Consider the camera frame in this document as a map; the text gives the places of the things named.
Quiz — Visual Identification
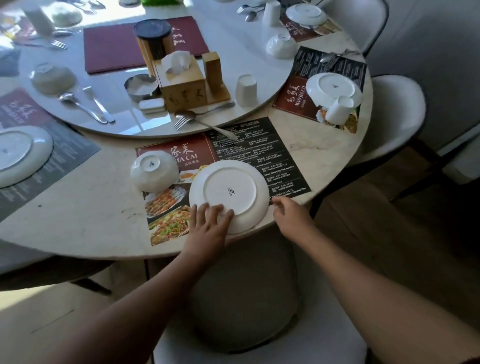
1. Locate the wooden condiment stand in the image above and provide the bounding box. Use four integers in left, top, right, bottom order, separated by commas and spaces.
202, 52, 232, 104

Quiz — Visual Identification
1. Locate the black-lidded round container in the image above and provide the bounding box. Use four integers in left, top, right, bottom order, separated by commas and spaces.
133, 19, 174, 77

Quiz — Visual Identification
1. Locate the round glass turntable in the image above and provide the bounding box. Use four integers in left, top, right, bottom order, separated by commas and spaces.
17, 0, 370, 138

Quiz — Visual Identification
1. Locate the printed paper menu placemat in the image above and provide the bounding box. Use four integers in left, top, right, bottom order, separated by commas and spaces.
136, 116, 312, 247
0, 88, 101, 223
279, 7, 342, 43
0, 18, 39, 43
272, 46, 368, 134

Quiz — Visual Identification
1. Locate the white upturned bowl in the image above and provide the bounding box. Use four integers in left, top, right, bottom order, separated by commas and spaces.
266, 33, 299, 60
48, 1, 83, 28
29, 62, 78, 97
130, 151, 180, 194

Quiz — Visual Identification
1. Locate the white upholstered chair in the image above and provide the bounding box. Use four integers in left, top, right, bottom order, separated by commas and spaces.
339, 74, 427, 177
318, 0, 390, 58
153, 225, 369, 364

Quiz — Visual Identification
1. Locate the person's right hand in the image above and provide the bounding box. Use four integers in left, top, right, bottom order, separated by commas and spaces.
271, 196, 320, 245

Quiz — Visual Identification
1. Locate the person's right forearm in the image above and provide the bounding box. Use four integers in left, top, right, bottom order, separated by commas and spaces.
297, 229, 480, 364

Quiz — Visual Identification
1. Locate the small white lidded box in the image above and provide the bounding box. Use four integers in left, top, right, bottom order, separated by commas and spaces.
138, 98, 167, 115

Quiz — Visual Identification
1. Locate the wooden tissue box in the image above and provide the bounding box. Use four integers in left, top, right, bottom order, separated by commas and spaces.
154, 56, 207, 114

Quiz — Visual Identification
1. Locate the white upturned dinner plate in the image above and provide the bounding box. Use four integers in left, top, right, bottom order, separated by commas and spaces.
305, 72, 364, 110
188, 160, 271, 235
0, 125, 54, 189
285, 3, 328, 26

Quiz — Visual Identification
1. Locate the white tissue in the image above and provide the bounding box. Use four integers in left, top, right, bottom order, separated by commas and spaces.
161, 50, 192, 76

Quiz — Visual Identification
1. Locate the maroon menu book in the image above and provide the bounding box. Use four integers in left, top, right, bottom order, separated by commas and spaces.
83, 16, 210, 75

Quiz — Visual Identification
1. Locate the person's left hand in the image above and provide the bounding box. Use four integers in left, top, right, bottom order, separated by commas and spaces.
181, 202, 235, 264

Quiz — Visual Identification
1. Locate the person's left forearm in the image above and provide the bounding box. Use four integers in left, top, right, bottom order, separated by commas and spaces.
48, 245, 211, 364

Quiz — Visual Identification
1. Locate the white upturned cup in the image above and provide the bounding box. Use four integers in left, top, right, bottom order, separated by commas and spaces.
324, 95, 355, 126
22, 3, 55, 37
235, 74, 259, 108
262, 0, 282, 27

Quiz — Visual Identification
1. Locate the round metal ashtray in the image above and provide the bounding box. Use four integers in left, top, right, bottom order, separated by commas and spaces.
124, 73, 160, 102

